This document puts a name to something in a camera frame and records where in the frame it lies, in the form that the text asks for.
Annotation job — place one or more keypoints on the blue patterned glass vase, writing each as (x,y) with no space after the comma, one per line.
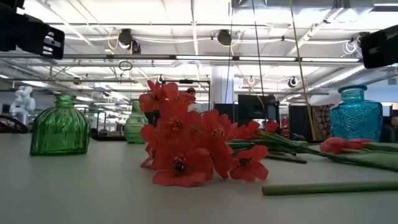
(356,118)

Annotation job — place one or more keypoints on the red tulip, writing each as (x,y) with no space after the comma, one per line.
(334,145)
(311,188)
(360,143)

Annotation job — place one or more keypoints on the wide dark green glass vase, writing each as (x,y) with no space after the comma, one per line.
(59,130)

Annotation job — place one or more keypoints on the slim pale green glass vase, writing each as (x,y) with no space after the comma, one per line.
(134,124)

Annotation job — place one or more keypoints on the white robot figure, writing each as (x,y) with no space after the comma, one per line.
(23,102)

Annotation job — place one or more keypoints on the patterned hanging cloth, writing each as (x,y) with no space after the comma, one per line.
(323,123)

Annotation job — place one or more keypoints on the black partition panel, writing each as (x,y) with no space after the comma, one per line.
(300,123)
(225,109)

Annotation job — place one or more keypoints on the black monitor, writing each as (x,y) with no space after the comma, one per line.
(255,107)

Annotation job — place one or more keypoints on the ceiling light strip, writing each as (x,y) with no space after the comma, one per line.
(202,58)

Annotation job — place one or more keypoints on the black table frame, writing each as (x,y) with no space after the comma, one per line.
(109,137)

